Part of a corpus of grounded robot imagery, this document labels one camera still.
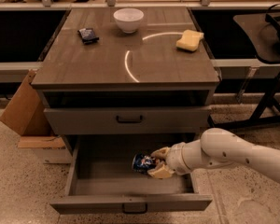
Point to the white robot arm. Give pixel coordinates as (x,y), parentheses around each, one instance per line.
(216,148)

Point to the brown cardboard box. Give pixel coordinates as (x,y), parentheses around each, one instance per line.
(24,115)

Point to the closed grey upper drawer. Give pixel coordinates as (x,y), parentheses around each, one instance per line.
(124,120)

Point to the blue pepsi can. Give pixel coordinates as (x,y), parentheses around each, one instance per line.
(143,163)

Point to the open grey lower drawer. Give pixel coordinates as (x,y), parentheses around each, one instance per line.
(101,178)

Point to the dark blue snack packet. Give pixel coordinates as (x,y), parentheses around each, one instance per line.
(88,35)

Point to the yellow sponge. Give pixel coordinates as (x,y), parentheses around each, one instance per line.
(189,40)

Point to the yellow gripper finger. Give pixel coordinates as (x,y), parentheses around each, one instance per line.
(160,153)
(161,171)

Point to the grey drawer cabinet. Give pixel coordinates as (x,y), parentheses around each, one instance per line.
(143,69)

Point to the white bowl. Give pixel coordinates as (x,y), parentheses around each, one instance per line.
(128,19)

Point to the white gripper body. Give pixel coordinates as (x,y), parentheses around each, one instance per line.
(174,158)

